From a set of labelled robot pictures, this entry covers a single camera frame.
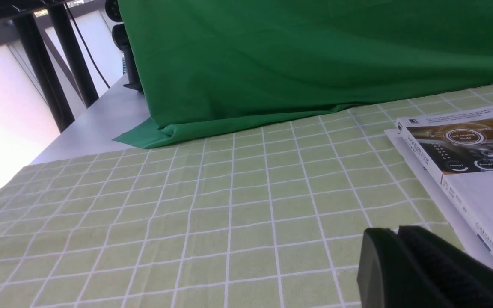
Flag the green backdrop cloth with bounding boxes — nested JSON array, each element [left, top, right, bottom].
[[115, 0, 493, 149]]

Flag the green checkered tablecloth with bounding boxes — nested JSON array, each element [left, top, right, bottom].
[[0, 85, 493, 308]]

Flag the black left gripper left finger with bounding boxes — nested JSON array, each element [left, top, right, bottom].
[[357, 228, 445, 308]]

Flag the black metal frame stand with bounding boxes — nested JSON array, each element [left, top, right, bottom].
[[0, 0, 98, 132]]

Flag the white book with dashboard cover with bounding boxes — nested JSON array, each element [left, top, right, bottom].
[[396, 105, 493, 254]]

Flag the white bottom book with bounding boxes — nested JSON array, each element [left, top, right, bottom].
[[385, 129, 493, 269]]

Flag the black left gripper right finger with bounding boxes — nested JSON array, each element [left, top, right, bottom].
[[398, 226, 493, 308]]

